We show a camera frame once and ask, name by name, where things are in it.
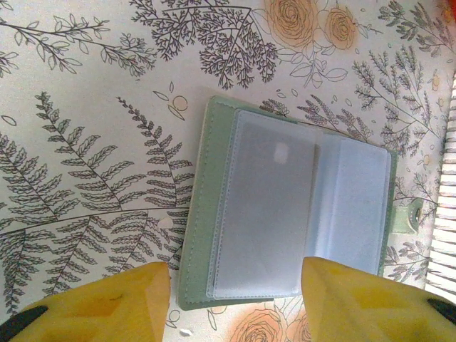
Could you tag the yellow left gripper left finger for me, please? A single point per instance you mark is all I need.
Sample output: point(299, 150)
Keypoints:
point(89, 313)

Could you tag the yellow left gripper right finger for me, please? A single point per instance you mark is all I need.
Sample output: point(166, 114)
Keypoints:
point(374, 310)

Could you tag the grey credit card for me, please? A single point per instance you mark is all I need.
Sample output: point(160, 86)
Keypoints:
point(267, 213)

